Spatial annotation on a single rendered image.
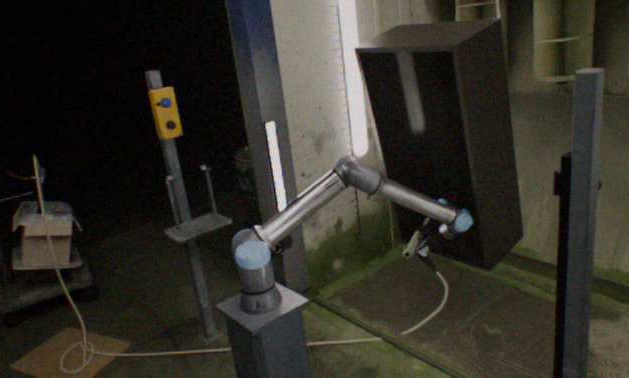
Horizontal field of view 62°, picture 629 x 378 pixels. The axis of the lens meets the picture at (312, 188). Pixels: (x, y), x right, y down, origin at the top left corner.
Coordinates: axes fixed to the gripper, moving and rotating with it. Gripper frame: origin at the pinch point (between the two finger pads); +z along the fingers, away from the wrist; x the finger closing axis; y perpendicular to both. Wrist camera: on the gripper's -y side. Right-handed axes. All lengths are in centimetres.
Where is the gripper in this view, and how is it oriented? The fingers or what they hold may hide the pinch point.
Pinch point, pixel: (415, 249)
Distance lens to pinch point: 294.6
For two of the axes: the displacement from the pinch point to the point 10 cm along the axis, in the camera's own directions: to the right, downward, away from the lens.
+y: 6.8, 7.3, -0.4
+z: -6.0, 5.8, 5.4
